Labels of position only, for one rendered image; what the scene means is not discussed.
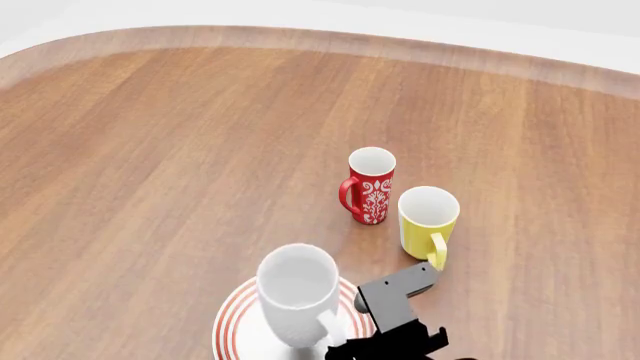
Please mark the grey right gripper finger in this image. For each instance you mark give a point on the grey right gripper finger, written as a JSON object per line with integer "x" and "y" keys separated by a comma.
{"x": 360, "y": 303}
{"x": 392, "y": 300}

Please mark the yellow and white mug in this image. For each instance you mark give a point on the yellow and white mug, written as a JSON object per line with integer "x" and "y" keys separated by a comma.
{"x": 417, "y": 240}

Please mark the tall white mug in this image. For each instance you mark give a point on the tall white mug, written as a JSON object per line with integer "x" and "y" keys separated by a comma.
{"x": 292, "y": 300}

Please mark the red mug with white pattern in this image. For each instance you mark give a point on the red mug with white pattern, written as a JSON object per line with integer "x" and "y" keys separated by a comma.
{"x": 371, "y": 195}

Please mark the white plate with red rings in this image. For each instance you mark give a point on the white plate with red rings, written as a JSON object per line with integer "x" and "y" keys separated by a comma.
{"x": 239, "y": 315}

